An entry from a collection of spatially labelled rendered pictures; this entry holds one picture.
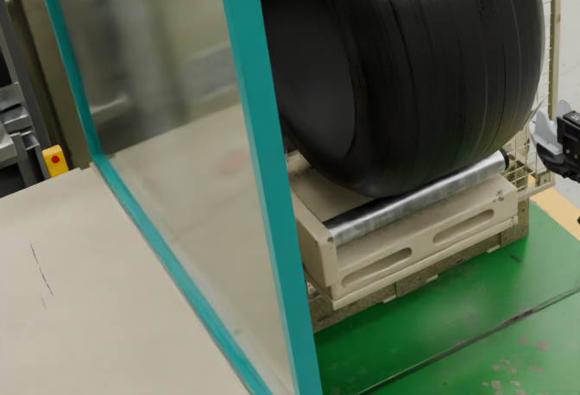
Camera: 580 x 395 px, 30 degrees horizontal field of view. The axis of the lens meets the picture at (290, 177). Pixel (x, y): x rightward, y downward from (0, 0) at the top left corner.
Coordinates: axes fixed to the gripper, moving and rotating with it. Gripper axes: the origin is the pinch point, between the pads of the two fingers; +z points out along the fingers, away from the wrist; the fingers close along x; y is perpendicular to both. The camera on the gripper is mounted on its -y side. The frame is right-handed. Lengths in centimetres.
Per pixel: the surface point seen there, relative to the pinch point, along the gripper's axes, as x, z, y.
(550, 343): -45, 64, -106
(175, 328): 58, -20, 11
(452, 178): -0.1, 23.7, -18.9
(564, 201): -82, 104, -101
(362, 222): 16.8, 23.5, -19.2
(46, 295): 68, -8, 13
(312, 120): 11, 50, -14
